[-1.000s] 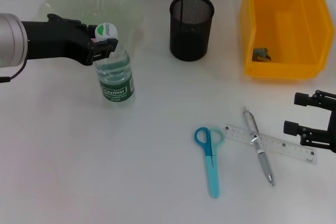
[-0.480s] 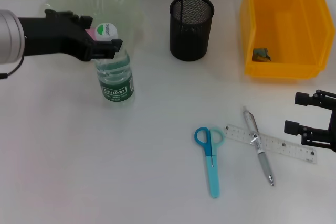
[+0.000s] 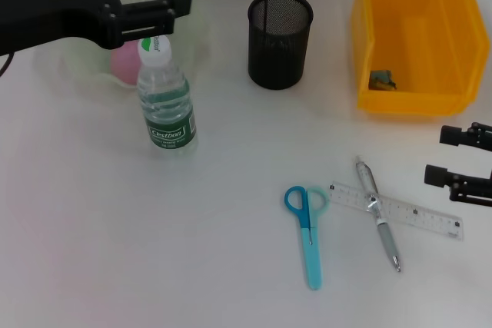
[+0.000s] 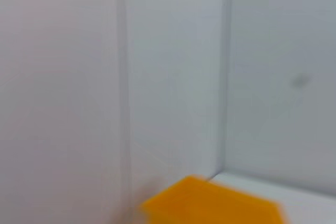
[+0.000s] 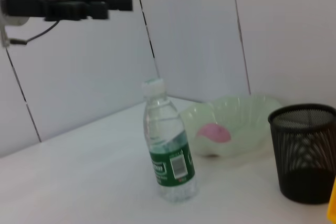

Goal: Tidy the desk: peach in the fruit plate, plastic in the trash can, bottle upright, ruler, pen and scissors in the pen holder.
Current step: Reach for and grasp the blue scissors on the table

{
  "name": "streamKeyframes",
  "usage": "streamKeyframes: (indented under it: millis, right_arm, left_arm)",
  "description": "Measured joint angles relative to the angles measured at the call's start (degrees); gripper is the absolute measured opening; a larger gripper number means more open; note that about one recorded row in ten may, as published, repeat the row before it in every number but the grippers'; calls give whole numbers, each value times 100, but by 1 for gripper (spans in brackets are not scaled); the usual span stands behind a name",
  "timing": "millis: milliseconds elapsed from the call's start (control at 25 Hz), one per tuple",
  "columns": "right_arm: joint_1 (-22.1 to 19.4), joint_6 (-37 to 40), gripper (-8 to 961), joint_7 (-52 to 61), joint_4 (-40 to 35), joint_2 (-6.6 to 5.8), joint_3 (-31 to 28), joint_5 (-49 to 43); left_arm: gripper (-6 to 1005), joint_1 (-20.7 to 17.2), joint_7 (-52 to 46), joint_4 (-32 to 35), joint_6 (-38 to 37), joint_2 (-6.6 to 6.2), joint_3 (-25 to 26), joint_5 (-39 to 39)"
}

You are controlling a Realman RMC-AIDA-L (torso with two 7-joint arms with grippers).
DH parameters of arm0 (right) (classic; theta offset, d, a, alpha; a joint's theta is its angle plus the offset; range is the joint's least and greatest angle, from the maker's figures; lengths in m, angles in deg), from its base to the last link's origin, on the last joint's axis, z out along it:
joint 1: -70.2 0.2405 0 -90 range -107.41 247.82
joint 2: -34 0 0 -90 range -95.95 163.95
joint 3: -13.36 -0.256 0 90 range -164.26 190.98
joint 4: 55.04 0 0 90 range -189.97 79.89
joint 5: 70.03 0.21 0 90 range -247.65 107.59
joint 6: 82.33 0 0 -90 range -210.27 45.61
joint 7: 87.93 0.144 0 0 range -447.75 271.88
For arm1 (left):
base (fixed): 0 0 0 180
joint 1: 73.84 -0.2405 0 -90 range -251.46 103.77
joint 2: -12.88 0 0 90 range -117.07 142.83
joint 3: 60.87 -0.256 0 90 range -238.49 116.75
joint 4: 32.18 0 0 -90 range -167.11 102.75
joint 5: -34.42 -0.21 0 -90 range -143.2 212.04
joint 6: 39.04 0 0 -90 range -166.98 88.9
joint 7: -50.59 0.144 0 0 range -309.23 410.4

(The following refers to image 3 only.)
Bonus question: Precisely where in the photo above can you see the clear grey ballpoint pen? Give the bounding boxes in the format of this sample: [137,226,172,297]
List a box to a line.
[354,155,402,272]

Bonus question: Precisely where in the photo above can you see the teal plastic wrapper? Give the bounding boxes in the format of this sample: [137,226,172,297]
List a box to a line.
[368,69,399,91]

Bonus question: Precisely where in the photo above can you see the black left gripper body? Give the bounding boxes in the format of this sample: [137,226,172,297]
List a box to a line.
[0,0,125,59]

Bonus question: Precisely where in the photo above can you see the black mesh pen holder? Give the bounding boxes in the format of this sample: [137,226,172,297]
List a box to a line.
[248,0,314,91]

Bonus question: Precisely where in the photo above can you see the yellow plastic bin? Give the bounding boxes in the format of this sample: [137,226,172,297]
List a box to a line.
[350,0,491,116]

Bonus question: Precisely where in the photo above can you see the left gripper cable with plug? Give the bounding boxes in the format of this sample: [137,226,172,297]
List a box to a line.
[0,51,15,78]

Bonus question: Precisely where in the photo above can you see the pink peach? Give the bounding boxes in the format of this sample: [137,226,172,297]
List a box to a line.
[110,41,141,85]

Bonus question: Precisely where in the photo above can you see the clear green-label water bottle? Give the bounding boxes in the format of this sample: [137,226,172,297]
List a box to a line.
[137,34,200,160]

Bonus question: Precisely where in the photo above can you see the blue and teal scissors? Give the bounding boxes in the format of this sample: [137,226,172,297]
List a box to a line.
[284,185,331,291]

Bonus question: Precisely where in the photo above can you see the clear plastic ruler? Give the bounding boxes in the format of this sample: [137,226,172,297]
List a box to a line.
[328,181,465,241]

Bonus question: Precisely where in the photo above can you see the green glass fruit bowl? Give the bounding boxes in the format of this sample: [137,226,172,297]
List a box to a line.
[32,0,211,93]

